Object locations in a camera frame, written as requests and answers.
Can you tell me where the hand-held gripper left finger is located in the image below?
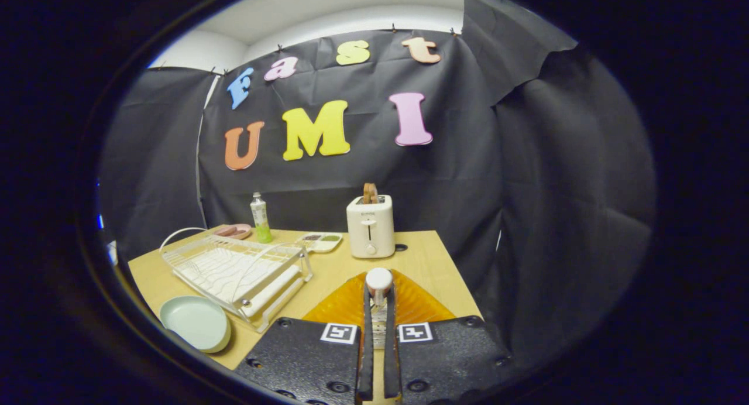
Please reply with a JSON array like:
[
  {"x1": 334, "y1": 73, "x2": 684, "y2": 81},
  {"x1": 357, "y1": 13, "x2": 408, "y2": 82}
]
[{"x1": 234, "y1": 270, "x2": 375, "y2": 405}]

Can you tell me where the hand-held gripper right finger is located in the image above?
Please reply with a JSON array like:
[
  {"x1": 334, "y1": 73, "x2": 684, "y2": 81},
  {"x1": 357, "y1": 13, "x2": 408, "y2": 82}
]
[{"x1": 383, "y1": 269, "x2": 516, "y2": 405}]

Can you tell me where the white wire dish rack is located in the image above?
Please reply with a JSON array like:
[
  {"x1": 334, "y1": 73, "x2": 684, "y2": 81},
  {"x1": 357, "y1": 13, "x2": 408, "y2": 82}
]
[{"x1": 160, "y1": 227, "x2": 314, "y2": 334}]

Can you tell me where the pink handled spoon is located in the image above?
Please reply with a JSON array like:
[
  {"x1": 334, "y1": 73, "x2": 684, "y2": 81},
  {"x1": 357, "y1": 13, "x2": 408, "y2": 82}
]
[{"x1": 366, "y1": 268, "x2": 394, "y2": 306}]

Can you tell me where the pale green plate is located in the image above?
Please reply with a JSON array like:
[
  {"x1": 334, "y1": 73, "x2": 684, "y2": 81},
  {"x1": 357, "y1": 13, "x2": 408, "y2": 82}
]
[{"x1": 159, "y1": 296, "x2": 232, "y2": 353}]

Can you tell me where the pink oval dish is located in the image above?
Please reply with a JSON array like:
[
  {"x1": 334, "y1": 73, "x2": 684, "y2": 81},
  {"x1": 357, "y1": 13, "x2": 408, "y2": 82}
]
[{"x1": 213, "y1": 224, "x2": 253, "y2": 240}]

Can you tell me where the white divided bean tray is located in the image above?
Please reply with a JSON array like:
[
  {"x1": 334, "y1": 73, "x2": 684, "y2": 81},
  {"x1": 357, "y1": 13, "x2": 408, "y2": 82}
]
[{"x1": 296, "y1": 232, "x2": 343, "y2": 253}]

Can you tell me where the white drain tray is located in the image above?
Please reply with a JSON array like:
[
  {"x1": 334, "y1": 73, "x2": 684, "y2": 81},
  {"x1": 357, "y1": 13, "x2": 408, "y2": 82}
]
[{"x1": 176, "y1": 248, "x2": 302, "y2": 321}]

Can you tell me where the cream toaster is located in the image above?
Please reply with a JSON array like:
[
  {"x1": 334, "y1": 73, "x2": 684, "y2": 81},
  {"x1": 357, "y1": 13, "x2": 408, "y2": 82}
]
[{"x1": 346, "y1": 195, "x2": 396, "y2": 259}]

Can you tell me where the green drink bottle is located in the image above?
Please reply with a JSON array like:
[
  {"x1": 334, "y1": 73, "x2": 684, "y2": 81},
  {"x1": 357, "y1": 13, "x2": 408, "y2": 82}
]
[{"x1": 250, "y1": 192, "x2": 273, "y2": 244}]

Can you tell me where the black backdrop cloth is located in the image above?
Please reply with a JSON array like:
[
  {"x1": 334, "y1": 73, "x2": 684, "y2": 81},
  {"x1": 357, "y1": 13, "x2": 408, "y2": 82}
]
[{"x1": 98, "y1": 0, "x2": 656, "y2": 359}]

